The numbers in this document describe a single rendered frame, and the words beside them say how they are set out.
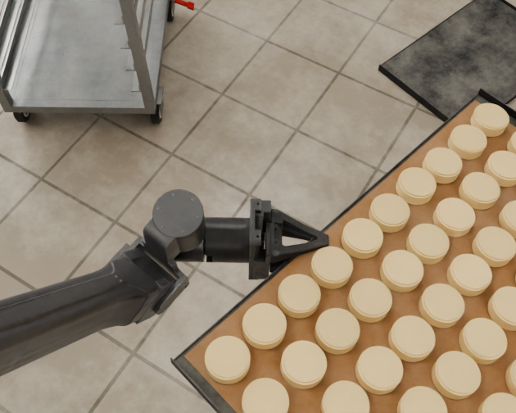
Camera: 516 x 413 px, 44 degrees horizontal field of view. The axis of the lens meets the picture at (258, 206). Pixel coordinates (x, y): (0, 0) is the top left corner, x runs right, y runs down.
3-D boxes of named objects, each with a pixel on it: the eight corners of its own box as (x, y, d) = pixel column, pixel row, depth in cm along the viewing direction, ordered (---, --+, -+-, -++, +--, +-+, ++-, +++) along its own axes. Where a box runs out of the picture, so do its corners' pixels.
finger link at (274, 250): (323, 235, 85) (253, 234, 85) (329, 207, 79) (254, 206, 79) (325, 281, 82) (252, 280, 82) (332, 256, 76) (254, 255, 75)
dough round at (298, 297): (285, 324, 73) (287, 317, 72) (270, 287, 76) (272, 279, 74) (325, 311, 74) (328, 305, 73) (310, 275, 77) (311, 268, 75)
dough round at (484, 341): (505, 365, 72) (512, 360, 70) (461, 364, 72) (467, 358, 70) (496, 324, 74) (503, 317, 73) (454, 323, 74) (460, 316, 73)
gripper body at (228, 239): (262, 237, 86) (207, 236, 85) (265, 197, 77) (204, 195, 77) (262, 281, 82) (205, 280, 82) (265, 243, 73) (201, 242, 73)
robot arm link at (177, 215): (109, 272, 79) (159, 317, 77) (88, 246, 68) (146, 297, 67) (174, 205, 83) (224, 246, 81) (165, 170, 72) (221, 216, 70)
